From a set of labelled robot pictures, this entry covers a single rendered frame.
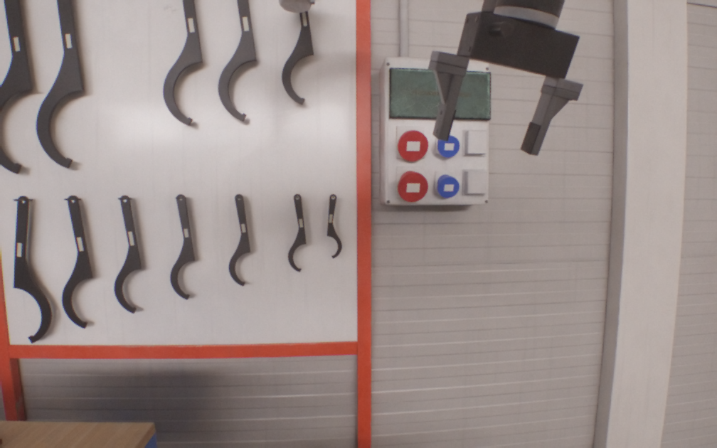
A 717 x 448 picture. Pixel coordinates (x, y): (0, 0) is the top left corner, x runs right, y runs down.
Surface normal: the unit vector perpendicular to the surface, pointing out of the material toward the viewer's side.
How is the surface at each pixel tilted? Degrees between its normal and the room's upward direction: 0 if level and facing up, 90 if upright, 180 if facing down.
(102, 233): 90
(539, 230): 90
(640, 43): 90
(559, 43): 114
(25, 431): 0
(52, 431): 0
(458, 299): 90
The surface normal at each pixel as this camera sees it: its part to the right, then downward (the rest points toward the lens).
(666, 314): 0.08, 0.07
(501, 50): 0.11, 0.46
